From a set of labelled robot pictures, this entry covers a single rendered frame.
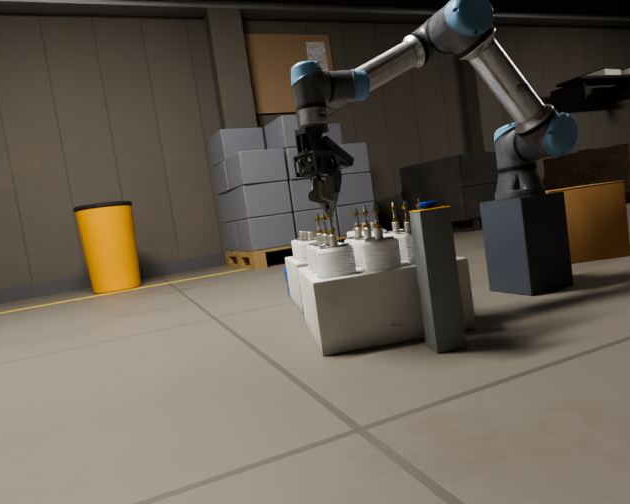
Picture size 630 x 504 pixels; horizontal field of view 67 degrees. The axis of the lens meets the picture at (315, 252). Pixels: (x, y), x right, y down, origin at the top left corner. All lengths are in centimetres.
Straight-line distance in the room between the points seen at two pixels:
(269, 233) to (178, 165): 135
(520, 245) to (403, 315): 54
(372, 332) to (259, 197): 260
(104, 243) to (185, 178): 122
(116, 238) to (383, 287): 281
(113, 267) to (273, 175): 135
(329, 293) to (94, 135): 374
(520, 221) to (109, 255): 290
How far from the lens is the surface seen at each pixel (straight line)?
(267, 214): 367
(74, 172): 461
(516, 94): 150
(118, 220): 375
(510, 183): 163
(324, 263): 117
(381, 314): 117
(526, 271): 159
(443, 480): 65
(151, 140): 466
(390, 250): 119
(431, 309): 107
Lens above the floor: 33
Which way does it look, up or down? 4 degrees down
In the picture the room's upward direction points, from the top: 8 degrees counter-clockwise
